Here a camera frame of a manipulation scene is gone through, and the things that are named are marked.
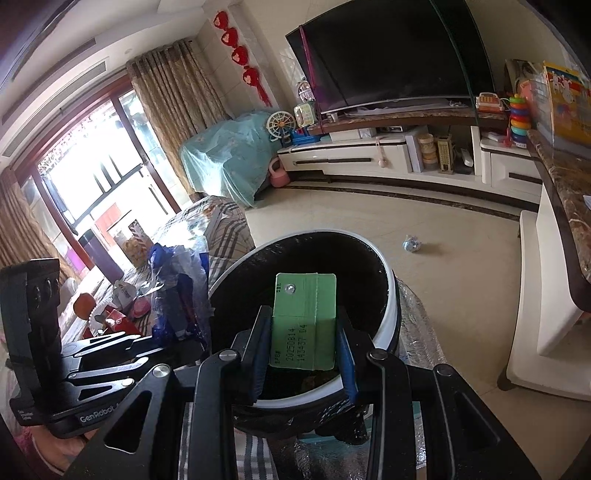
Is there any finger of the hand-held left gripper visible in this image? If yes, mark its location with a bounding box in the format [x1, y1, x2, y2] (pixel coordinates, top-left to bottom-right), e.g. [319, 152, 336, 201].
[68, 359, 153, 403]
[62, 332, 208, 360]

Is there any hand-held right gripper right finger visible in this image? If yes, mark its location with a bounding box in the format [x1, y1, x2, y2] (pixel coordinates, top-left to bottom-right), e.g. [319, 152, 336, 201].
[335, 316, 541, 480]

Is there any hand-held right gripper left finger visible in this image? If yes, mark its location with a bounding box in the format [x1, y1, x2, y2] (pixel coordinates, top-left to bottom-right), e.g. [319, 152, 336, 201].
[65, 305, 274, 480]

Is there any green drink carton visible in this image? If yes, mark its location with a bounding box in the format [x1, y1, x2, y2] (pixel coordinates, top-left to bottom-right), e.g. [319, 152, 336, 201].
[269, 272, 338, 371]

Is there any blue clear plastic bag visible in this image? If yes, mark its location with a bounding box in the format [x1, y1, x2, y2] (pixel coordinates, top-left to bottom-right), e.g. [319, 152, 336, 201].
[147, 242, 214, 352]

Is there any black white-rimmed trash bin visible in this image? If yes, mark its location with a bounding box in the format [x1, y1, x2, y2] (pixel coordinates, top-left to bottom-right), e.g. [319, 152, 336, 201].
[208, 231, 400, 445]

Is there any yellow snack bag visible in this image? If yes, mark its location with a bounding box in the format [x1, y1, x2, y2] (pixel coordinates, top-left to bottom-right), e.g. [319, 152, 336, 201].
[123, 234, 151, 267]

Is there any dark cylindrical bin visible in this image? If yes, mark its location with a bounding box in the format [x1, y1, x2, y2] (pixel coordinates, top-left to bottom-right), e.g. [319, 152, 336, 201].
[78, 228, 126, 283]

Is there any glass balcony door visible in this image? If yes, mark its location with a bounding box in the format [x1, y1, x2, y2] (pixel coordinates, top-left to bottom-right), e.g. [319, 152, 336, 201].
[28, 87, 182, 260]

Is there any pink toy kettle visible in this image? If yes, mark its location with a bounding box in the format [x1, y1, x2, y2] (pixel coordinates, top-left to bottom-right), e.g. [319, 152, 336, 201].
[269, 157, 290, 188]

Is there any teal cover cloth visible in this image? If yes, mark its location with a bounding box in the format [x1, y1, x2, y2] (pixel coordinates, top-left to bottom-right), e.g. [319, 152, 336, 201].
[179, 111, 279, 208]

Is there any white television cabinet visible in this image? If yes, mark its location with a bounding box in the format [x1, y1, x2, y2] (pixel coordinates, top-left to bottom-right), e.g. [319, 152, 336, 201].
[277, 124, 546, 205]

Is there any marble-top side cabinet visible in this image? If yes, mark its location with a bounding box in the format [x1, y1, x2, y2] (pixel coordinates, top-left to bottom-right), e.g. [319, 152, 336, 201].
[496, 129, 591, 402]

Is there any stack of white jars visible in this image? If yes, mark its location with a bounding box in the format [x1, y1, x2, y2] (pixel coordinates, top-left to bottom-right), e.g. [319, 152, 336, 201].
[417, 133, 438, 172]

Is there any small white desk fan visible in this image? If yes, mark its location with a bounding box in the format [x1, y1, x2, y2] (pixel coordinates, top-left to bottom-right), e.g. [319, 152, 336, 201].
[266, 111, 296, 148]

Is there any beige patterned curtain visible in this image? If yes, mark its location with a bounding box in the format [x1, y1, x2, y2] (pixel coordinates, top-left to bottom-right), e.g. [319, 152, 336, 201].
[126, 39, 232, 209]

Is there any green toy phone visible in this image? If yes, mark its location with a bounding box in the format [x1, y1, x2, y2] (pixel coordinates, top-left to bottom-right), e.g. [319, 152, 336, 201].
[293, 103, 317, 130]

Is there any toy cash register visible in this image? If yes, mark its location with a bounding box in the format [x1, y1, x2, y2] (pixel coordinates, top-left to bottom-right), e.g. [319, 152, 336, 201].
[476, 92, 504, 114]

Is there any red hanging knot decoration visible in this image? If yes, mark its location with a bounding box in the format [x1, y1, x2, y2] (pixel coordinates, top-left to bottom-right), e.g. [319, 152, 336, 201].
[213, 11, 273, 108]

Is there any black flat television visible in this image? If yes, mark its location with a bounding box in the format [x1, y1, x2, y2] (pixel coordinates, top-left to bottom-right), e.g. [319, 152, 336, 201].
[285, 0, 498, 115]

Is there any colourful picture box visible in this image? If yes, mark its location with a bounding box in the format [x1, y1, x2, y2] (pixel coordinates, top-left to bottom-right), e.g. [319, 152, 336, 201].
[542, 61, 591, 149]

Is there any rainbow stacking ring toy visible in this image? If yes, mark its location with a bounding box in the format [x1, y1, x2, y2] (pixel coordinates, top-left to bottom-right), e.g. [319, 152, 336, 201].
[508, 93, 530, 140]

